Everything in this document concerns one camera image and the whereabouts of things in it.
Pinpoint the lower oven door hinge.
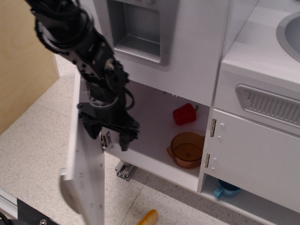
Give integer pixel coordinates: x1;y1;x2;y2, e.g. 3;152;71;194
204;153;210;168

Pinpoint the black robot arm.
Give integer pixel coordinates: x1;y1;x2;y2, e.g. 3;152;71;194
28;0;139;151

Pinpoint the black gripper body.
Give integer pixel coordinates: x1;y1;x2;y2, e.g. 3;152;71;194
77;102;139;140

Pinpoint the white toy kitchen cabinet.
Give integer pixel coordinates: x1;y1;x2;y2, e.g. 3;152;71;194
101;0;300;225

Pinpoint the yellow toy bread loaf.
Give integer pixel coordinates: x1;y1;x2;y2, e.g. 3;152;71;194
137;210;158;225

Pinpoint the white fridge door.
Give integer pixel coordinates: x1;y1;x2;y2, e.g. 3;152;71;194
64;70;105;225

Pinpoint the orange transparent toy pot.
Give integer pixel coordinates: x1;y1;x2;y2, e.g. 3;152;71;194
167;132;205;169

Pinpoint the white oven door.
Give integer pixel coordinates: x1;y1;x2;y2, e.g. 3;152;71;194
203;110;300;212

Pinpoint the grey sink basin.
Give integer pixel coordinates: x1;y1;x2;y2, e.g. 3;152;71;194
276;12;300;62

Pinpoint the oven door hinge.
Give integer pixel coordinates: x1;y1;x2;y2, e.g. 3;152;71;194
210;119;216;137
204;153;210;168

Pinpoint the lower fridge door hinge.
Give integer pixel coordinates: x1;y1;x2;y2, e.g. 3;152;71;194
100;131;112;152

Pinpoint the red toy bell pepper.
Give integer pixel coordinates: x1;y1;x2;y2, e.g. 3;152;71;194
172;103;199;125

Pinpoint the blue plastic cup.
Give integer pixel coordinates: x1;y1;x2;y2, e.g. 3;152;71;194
213;179;241;199

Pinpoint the grey oven vent panel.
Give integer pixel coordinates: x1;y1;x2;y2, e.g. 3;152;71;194
235;84;300;128

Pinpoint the silver fridge door handle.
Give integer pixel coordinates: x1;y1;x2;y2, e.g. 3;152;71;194
58;167;82;215

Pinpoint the aluminium extrusion foot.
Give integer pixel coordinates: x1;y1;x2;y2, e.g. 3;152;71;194
115;160;136;181

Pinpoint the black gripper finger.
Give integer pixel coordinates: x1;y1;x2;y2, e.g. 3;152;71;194
119;133;132;151
82;117;101;140

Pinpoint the wooden plywood panel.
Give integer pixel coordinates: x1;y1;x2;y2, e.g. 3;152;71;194
0;0;59;133

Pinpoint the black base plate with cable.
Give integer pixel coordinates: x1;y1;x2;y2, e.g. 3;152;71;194
0;198;59;225

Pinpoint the upper oven door hinge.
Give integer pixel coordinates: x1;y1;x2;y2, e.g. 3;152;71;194
210;119;216;137

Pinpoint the grey ice dispenser recess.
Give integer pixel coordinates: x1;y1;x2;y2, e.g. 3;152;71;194
93;0;180;66

